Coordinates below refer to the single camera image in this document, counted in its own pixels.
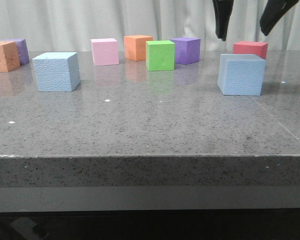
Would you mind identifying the purple foam cube centre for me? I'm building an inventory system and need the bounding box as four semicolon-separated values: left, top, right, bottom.
170;37;201;65

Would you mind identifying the purple foam cube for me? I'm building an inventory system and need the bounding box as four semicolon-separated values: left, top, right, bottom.
4;38;30;65
170;37;201;65

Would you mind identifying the purple foam cube left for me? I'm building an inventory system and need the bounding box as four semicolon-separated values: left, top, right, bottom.
4;38;30;65

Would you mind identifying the white pleated curtain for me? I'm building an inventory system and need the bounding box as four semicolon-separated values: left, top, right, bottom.
0;0;300;52

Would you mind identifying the light blue foam cube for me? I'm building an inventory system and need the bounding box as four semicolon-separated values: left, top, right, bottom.
217;54;266;96
32;52;81;92

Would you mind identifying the pink foam cube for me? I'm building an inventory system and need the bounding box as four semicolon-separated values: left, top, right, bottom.
90;38;119;66

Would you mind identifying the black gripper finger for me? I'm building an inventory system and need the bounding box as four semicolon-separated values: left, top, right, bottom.
259;0;299;36
212;0;234;42

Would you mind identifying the green foam cube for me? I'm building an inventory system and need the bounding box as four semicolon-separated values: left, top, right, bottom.
146;40;175;71

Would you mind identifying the orange foam cube left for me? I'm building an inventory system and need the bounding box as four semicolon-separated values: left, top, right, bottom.
0;41;20;73

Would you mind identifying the orange foam cube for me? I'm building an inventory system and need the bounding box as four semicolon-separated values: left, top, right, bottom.
124;35;153;61
0;41;20;73

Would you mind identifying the red foam cube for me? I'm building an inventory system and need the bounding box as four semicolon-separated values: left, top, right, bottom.
232;41;268;60

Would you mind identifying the orange foam cube centre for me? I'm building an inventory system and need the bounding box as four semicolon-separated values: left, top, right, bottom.
124;35;153;61

